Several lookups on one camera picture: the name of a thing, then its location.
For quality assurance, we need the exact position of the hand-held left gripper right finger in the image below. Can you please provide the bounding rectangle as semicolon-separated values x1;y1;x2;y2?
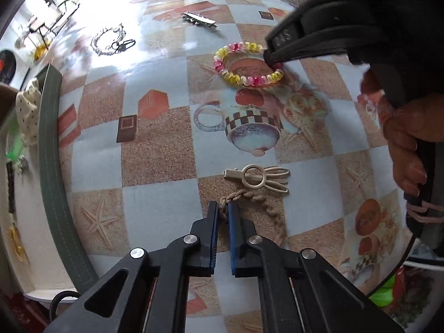
228;201;405;333

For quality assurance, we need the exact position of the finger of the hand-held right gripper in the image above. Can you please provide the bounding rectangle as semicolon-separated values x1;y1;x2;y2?
263;37;348;66
266;6;306;51

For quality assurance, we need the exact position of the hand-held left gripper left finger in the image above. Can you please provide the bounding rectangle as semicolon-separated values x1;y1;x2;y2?
43;200;220;333

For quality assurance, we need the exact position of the beige braided bracelet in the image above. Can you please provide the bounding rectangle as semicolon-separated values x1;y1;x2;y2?
219;190;289;248

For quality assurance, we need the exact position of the multicolour bead bracelet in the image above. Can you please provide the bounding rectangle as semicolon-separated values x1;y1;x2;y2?
213;41;284;88

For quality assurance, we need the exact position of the white shallow cardboard tray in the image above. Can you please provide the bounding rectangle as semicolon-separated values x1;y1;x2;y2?
0;63;102;301

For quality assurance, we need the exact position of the gold bead bracelet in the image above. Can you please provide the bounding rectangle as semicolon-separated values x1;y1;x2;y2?
8;225;29;261

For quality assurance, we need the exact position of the black scalloped hair clip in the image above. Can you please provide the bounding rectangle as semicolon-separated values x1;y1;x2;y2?
6;166;17;216

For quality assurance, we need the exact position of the green translucent bangle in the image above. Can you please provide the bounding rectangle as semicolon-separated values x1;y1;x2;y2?
4;117;26;162

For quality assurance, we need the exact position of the white polka dot scrunchie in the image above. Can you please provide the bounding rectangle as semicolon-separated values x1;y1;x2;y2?
15;78;43;147

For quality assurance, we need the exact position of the person's right hand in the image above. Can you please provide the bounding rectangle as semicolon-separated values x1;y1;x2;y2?
360;69;444;198

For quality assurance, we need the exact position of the beige bunny hair clip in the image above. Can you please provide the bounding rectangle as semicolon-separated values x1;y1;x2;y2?
223;164;291;195

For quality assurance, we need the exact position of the silver metal hair clip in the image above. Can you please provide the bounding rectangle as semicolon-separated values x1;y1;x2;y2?
181;11;218;29

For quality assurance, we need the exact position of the checkered patterned tablecloth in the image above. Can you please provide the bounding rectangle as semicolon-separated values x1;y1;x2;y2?
57;0;417;333

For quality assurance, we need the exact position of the green plastic object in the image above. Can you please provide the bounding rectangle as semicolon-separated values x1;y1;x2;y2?
369;273;398;308

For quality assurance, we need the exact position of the white front-load washer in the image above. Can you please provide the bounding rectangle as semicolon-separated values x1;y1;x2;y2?
0;49;17;84

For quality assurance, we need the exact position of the black cable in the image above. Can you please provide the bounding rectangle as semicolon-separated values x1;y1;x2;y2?
49;289;81;320

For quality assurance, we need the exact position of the silver braided bracelet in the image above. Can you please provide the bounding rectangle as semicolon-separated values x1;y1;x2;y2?
90;24;136;56

